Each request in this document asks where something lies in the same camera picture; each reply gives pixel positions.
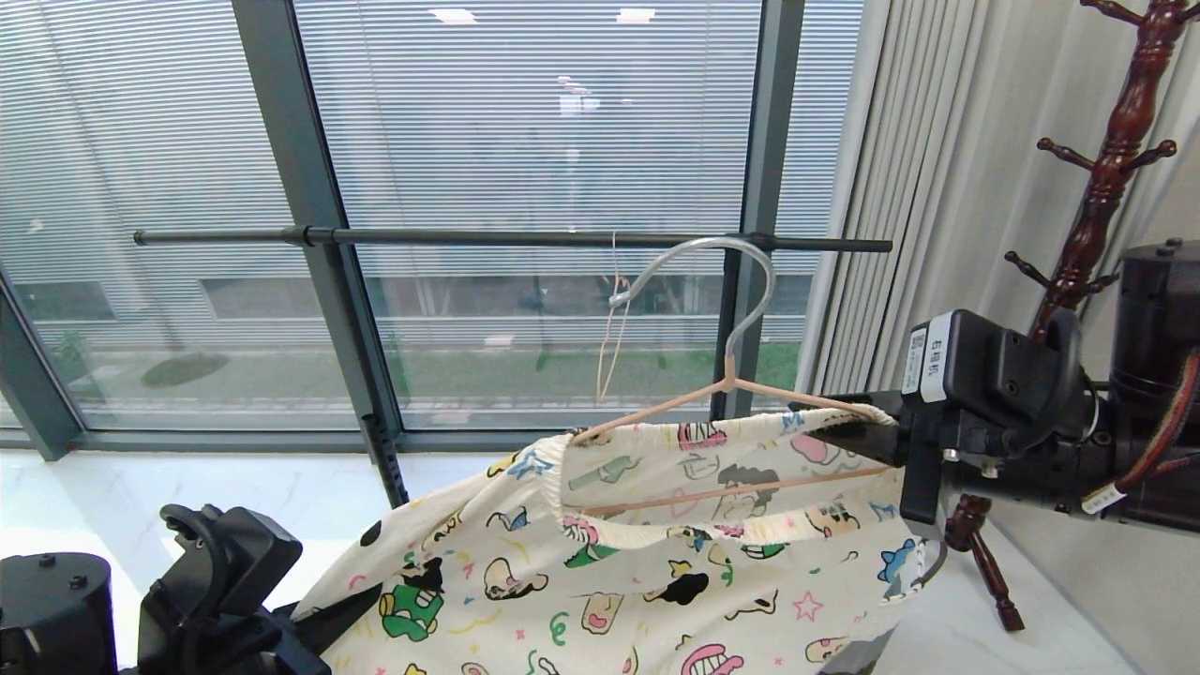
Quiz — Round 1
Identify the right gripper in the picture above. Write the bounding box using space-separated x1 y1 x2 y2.
789 392 1112 524

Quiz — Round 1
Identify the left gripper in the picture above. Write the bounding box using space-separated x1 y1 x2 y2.
248 583 383 675

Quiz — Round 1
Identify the pink clothes hanger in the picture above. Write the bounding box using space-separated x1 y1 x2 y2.
597 232 631 404
562 236 896 518

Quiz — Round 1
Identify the cream printed garment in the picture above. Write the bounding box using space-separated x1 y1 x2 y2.
291 405 948 675

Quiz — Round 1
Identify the black clothes rack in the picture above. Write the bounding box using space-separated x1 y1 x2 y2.
134 225 893 507

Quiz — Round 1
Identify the beige curtain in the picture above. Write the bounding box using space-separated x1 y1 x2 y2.
778 0 1200 413

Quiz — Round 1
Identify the dark wooden coat stand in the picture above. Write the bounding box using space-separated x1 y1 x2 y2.
942 0 1200 634

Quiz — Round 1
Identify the window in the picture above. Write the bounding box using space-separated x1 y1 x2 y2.
0 0 863 462

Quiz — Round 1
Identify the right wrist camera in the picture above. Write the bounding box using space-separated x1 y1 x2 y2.
902 309 1088 453

